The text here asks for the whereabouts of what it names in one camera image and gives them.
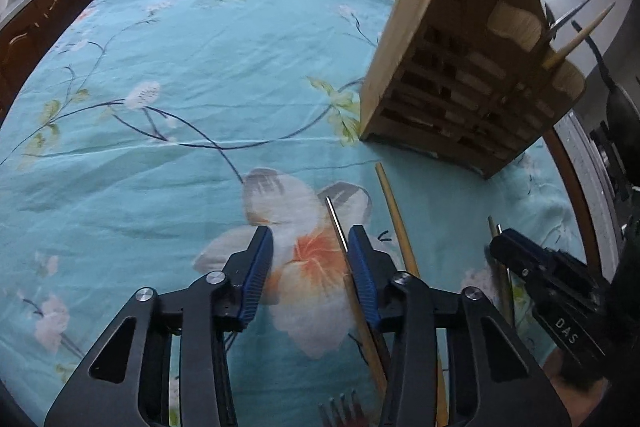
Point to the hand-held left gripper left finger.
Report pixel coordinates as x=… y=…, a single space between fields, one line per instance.
x=257 y=277

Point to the wooden utensil holder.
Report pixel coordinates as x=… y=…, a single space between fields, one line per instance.
x=450 y=72

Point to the metal chopstick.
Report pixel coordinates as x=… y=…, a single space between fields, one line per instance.
x=575 y=12
x=336 y=224

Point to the wooden chopstick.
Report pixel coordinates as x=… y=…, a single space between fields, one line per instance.
x=580 y=39
x=495 y=227
x=365 y=337
x=395 y=217

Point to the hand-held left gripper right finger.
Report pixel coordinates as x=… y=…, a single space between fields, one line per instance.
x=362 y=277

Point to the teal floral tablecloth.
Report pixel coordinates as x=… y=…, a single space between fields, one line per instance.
x=150 y=182

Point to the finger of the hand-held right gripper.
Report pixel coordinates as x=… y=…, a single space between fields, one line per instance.
x=515 y=252

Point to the metal fork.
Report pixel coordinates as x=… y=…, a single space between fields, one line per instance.
x=340 y=412

